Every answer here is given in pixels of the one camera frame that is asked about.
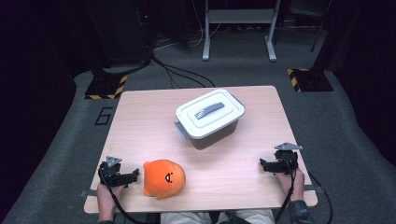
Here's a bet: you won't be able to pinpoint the person's left hand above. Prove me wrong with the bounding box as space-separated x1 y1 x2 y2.
96 183 126 223

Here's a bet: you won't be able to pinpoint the person's legs light trousers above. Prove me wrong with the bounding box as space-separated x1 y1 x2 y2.
160 209 276 224

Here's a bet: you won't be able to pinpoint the black cable beside table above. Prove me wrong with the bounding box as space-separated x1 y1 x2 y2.
307 172 333 224

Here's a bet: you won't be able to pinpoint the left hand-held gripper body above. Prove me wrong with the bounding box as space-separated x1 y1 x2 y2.
98 155 126 189

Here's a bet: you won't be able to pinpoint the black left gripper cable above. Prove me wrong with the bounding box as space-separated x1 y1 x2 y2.
98 162 141 224

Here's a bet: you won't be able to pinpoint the black stand hazard striped base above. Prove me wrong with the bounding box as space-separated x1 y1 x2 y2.
287 46 334 93
83 62 129 101

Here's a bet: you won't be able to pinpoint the grey transparent storage box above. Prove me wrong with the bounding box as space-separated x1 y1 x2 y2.
174 92 246 151

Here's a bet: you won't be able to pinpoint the white metal stand frame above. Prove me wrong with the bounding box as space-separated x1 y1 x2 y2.
202 0 283 63

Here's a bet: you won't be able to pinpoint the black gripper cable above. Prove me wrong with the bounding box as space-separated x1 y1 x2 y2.
98 162 141 224
274 155 297 224

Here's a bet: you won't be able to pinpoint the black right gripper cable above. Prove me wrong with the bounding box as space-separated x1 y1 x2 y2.
274 155 297 224

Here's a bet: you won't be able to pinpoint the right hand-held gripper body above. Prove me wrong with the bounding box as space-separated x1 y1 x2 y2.
274 142 304 175

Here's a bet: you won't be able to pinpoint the black floor cables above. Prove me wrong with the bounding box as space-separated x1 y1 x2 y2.
151 54 217 90

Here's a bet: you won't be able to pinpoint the person's right hand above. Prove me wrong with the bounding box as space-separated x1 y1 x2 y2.
275 167 306 202

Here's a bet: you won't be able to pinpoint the orange plush toy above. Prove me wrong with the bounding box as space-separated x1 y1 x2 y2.
142 159 187 200

